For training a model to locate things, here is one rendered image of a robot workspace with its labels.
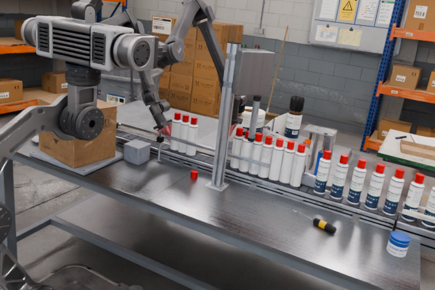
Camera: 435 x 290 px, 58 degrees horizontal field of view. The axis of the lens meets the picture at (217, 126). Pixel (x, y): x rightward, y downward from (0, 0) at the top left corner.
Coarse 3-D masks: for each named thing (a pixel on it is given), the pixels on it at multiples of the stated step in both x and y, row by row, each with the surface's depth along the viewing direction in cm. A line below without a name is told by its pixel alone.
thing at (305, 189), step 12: (120, 132) 227; (156, 144) 214; (168, 144) 216; (204, 156) 205; (228, 168) 194; (264, 180) 185; (312, 192) 178; (348, 204) 171; (360, 204) 174; (384, 216) 164; (396, 216) 165
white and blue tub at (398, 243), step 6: (390, 234) 147; (396, 234) 147; (402, 234) 147; (390, 240) 146; (396, 240) 144; (402, 240) 143; (408, 240) 144; (390, 246) 146; (396, 246) 144; (402, 246) 144; (390, 252) 146; (396, 252) 145; (402, 252) 144
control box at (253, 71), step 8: (240, 56) 162; (248, 56) 163; (256, 56) 165; (264, 56) 167; (272, 56) 169; (240, 64) 163; (248, 64) 164; (256, 64) 166; (264, 64) 168; (272, 64) 170; (240, 72) 164; (248, 72) 165; (256, 72) 167; (264, 72) 169; (272, 72) 171; (240, 80) 165; (248, 80) 167; (256, 80) 169; (264, 80) 171; (232, 88) 169; (240, 88) 166; (248, 88) 168; (256, 88) 170; (264, 88) 172
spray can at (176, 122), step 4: (176, 112) 205; (176, 116) 203; (180, 116) 204; (172, 120) 205; (176, 120) 204; (180, 120) 205; (172, 124) 205; (176, 124) 204; (180, 124) 204; (172, 128) 205; (176, 128) 204; (172, 132) 206; (176, 132) 205; (172, 136) 206; (176, 136) 205; (172, 140) 207; (172, 144) 207; (176, 144) 207; (172, 148) 208; (176, 148) 208
